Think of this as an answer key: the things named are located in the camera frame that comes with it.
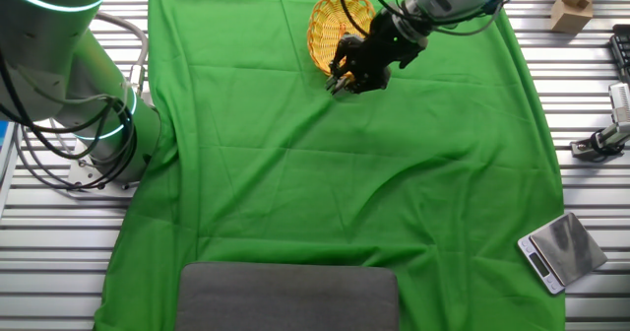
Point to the yellow wicker basket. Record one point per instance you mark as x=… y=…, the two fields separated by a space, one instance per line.
x=325 y=30

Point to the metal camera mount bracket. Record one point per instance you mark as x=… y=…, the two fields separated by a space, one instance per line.
x=610 y=136

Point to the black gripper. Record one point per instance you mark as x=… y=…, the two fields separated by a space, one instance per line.
x=381 y=50

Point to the silver digital kitchen scale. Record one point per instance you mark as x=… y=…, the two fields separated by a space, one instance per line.
x=566 y=247

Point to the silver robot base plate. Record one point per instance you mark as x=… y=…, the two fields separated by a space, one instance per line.
x=83 y=168

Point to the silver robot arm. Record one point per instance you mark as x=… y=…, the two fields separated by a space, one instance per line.
x=39 y=50

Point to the black keyboard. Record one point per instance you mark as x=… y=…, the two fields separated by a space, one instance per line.
x=622 y=50

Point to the white grey camera device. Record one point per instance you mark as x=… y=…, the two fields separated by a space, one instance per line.
x=621 y=99

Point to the green cloth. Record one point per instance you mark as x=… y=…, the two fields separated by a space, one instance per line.
x=295 y=198

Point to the grey foam pad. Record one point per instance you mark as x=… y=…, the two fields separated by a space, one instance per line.
x=285 y=296

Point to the wooden block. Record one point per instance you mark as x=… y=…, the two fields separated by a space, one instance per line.
x=571 y=18

